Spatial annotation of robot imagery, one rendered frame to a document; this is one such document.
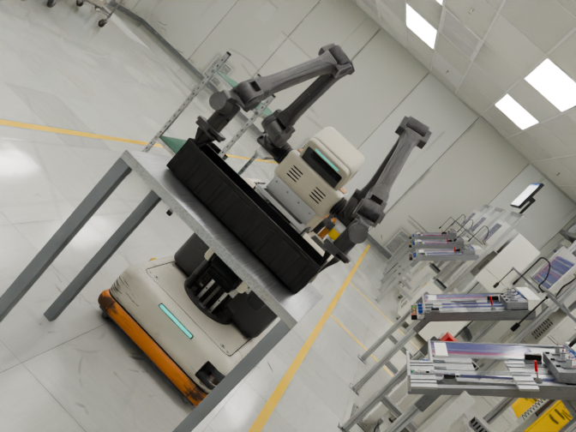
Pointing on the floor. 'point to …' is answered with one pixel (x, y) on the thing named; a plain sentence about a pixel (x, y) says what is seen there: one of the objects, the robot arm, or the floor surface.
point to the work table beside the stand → (129, 159)
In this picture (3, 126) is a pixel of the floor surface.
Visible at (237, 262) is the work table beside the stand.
